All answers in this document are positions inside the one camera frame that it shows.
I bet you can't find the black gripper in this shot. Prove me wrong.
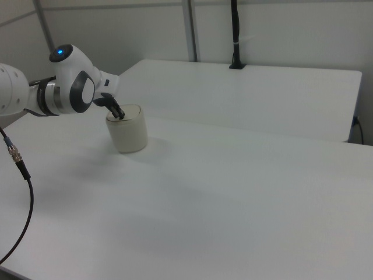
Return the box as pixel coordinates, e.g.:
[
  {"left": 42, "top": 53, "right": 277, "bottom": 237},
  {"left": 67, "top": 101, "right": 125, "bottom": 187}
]
[{"left": 92, "top": 93, "right": 126, "bottom": 120}]

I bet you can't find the cream white cup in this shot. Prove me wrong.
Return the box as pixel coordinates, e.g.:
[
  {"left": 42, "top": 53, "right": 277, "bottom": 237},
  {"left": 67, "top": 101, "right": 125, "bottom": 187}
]
[{"left": 105, "top": 104, "right": 149, "bottom": 154}]

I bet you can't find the white side table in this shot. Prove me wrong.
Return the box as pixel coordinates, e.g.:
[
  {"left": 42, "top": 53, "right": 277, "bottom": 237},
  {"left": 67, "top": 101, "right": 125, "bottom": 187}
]
[{"left": 118, "top": 59, "right": 363, "bottom": 144}]

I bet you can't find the black pole stand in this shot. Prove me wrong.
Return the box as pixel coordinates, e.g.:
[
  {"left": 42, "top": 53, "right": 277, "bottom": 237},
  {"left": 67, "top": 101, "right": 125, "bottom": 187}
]
[{"left": 228, "top": 0, "right": 246, "bottom": 70}]

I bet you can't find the grey wide partition post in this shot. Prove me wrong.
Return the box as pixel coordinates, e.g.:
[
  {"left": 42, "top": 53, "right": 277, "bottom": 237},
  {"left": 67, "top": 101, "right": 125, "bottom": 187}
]
[{"left": 181, "top": 0, "right": 202, "bottom": 62}]

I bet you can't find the grey slim partition post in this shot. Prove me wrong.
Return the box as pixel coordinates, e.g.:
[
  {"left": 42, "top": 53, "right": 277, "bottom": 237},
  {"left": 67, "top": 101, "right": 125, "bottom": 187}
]
[{"left": 32, "top": 0, "right": 57, "bottom": 55}]

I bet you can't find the black cable with metal connector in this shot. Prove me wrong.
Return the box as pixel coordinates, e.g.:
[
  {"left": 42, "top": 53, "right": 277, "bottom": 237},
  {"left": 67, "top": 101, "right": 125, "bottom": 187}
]
[{"left": 0, "top": 126, "right": 35, "bottom": 263}]

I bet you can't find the thin black floor cable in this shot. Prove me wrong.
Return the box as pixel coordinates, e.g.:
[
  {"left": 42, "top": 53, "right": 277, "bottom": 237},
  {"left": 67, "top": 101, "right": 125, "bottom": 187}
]
[{"left": 356, "top": 118, "right": 365, "bottom": 145}]

